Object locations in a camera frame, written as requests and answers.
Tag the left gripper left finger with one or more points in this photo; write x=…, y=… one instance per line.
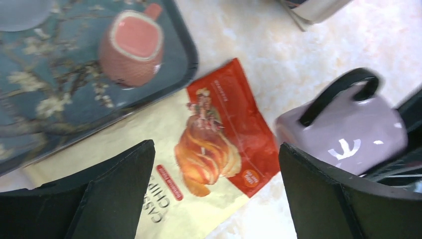
x=103, y=201

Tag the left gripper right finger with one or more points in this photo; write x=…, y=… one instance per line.
x=327, y=202

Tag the lilac mug black handle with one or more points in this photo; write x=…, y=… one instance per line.
x=348, y=125

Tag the salmon pink mug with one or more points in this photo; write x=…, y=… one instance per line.
x=131, y=50

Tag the beige canvas tote bag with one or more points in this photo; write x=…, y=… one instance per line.
x=309, y=12

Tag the floral blue serving tray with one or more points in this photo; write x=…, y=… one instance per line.
x=52, y=90

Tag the cassava chips bag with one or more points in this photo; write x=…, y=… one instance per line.
x=213, y=152

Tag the clear grey tumbler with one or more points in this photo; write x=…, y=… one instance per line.
x=19, y=15

